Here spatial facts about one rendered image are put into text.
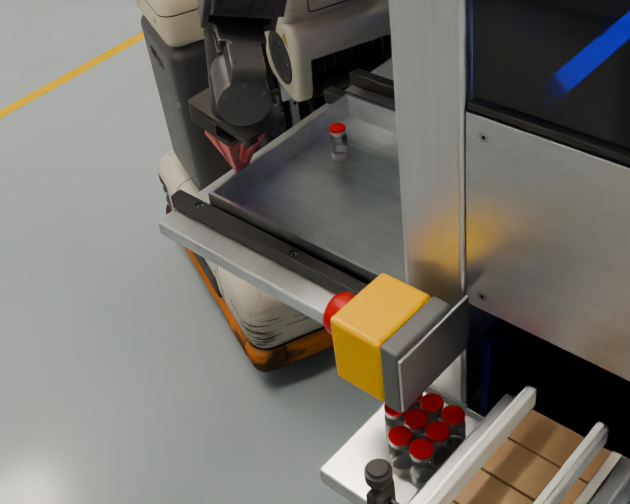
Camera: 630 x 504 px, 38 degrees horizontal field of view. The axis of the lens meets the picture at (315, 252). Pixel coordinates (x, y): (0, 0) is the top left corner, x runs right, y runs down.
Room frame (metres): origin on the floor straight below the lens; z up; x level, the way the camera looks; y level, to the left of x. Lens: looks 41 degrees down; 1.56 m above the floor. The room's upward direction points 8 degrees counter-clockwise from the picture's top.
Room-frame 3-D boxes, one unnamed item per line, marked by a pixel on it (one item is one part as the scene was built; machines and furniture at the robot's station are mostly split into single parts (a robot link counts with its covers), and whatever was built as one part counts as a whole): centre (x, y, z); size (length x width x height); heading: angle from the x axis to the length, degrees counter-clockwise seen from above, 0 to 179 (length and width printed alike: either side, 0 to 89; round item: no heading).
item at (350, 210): (0.85, -0.10, 0.90); 0.34 x 0.26 x 0.04; 43
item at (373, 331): (0.53, -0.05, 0.99); 0.08 x 0.07 x 0.07; 43
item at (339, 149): (0.97, -0.05, 0.90); 0.02 x 0.02 x 0.04
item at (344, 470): (0.49, -0.07, 0.87); 0.14 x 0.13 x 0.02; 43
